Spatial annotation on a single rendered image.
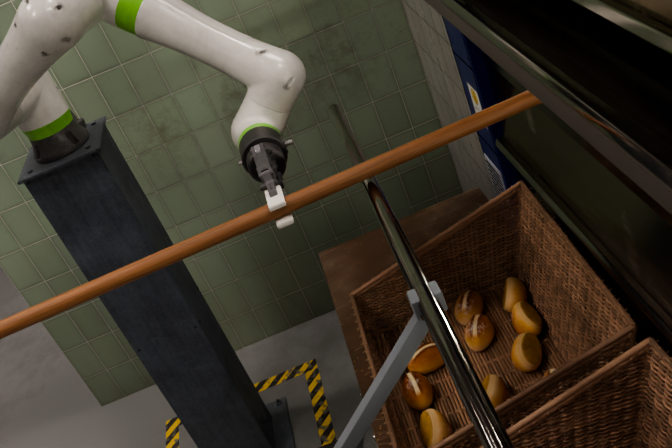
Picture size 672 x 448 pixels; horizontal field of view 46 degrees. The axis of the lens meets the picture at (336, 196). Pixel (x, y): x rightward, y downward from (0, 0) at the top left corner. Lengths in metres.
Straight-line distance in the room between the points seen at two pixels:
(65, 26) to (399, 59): 1.35
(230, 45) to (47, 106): 0.59
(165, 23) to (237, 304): 1.56
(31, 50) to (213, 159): 1.17
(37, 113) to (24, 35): 0.43
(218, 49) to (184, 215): 1.25
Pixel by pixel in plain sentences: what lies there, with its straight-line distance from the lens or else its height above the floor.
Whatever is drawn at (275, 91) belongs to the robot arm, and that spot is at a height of 1.28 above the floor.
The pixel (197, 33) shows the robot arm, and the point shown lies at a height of 1.43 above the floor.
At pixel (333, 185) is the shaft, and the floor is 1.20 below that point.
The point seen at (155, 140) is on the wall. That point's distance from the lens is 2.69.
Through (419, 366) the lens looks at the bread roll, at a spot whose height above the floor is 0.62.
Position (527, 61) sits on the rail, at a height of 1.43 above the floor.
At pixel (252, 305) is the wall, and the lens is 3.03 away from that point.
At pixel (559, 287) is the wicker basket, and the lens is 1.73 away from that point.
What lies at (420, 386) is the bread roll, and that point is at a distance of 1.74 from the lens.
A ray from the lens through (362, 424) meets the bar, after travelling 1.22.
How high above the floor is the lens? 1.85
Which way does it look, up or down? 29 degrees down
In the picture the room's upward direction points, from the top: 23 degrees counter-clockwise
